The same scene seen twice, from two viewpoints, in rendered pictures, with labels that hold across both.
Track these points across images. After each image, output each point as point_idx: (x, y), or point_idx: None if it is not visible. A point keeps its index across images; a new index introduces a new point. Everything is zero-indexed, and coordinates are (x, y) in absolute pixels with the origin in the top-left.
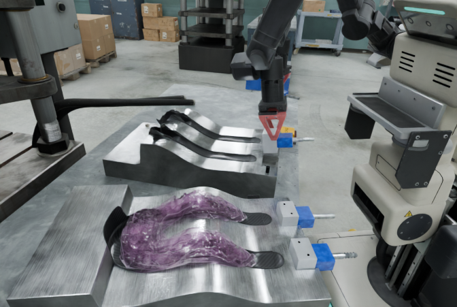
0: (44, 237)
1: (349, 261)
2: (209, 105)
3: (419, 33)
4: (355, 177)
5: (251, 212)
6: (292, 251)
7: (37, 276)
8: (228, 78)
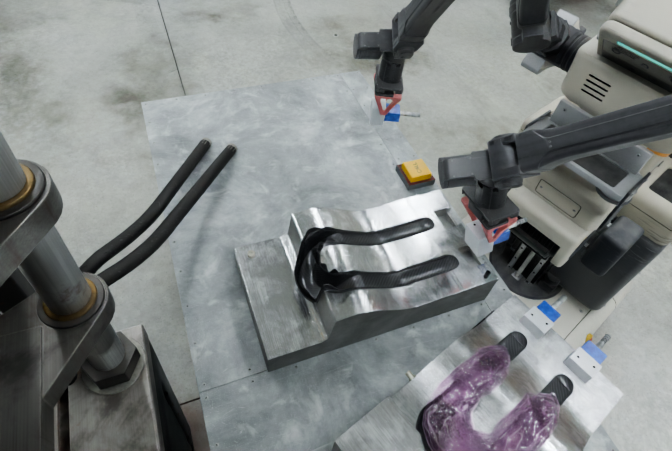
0: None
1: None
2: (258, 142)
3: (621, 63)
4: None
5: (503, 338)
6: (573, 367)
7: None
8: None
